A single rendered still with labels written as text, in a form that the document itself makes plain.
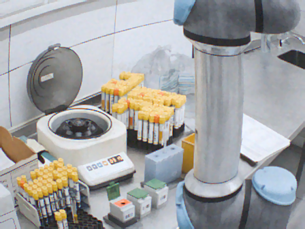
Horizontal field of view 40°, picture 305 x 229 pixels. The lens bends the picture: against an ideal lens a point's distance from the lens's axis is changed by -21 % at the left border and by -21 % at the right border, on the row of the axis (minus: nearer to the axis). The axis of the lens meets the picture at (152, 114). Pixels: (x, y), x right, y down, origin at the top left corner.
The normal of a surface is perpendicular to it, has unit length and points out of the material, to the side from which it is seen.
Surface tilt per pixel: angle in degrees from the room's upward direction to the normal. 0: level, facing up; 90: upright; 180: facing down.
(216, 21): 94
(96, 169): 25
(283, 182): 4
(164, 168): 90
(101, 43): 90
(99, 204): 0
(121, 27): 90
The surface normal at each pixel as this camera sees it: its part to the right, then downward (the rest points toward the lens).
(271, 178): 0.11, -0.92
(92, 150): 0.65, 0.34
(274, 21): 0.12, 0.71
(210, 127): -0.48, 0.42
